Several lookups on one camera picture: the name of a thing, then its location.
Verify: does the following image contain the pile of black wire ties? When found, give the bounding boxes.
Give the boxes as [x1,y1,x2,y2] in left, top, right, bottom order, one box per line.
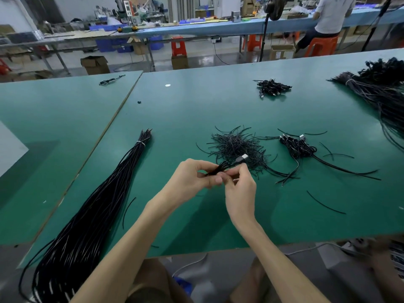
[196,125,295,181]

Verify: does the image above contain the person's left forearm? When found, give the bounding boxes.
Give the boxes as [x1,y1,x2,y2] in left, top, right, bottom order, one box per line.
[71,199,171,303]

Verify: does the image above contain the person's right hand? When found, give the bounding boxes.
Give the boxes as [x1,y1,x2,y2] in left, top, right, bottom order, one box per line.
[223,162,258,234]

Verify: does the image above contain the open cardboard box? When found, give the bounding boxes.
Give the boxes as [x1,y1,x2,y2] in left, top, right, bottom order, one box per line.
[80,55,111,76]

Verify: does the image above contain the person's brown shorts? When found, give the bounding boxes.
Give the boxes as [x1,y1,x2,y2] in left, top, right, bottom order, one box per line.
[123,257,190,303]

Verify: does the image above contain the small cardboard box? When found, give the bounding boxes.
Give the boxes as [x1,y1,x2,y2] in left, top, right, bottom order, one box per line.
[171,55,189,70]

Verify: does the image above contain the black fan on stand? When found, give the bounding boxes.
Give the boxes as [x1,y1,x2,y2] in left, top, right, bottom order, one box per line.
[259,0,287,62]

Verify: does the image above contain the small cable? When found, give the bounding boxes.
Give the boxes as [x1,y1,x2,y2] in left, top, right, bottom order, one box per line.
[98,74,126,86]

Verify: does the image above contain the long black cable bundle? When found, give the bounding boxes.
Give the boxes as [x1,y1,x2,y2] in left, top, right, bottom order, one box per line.
[19,128,153,303]

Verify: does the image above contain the person's right forearm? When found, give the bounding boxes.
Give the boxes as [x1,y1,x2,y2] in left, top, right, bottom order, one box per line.
[239,219,331,303]

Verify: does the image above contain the red plastic stool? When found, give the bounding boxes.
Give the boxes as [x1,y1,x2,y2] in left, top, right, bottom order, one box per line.
[170,36,188,58]

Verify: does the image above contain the large heap of black cables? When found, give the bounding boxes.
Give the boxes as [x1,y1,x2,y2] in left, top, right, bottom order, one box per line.
[328,57,404,152]

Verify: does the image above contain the small pile of knotted cables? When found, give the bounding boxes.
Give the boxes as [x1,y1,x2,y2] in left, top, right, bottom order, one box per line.
[254,79,293,99]

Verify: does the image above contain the long blue workbench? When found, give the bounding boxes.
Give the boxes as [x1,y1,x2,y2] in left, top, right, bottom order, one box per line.
[114,8,404,40]

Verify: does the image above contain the black tripod stand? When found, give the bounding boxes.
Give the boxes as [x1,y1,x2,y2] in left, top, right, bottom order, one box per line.
[361,0,397,52]

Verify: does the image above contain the person's right leg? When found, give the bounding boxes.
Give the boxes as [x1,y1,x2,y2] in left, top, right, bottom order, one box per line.
[369,237,404,303]

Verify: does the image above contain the person's left hand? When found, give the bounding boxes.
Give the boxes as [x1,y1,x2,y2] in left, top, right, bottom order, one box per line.
[150,158,224,215]

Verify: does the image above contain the blue plastic item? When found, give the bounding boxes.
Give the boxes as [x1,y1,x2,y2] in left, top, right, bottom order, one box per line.
[173,277,194,297]

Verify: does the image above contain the large white box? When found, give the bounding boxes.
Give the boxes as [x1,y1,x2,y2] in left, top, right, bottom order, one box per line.
[0,120,29,178]

